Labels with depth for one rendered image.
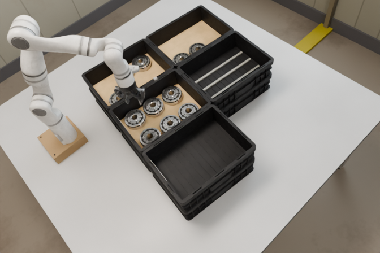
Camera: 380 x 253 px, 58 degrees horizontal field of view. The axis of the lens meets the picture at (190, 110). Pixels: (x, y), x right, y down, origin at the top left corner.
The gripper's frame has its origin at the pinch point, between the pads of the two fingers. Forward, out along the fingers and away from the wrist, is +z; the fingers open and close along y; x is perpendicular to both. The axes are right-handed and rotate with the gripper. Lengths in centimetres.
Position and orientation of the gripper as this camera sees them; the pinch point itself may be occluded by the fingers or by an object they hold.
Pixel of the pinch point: (134, 100)
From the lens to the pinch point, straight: 157.0
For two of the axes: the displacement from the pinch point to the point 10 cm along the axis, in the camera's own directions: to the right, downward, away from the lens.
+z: 1.1, 5.7, 8.1
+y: 9.8, 0.6, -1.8
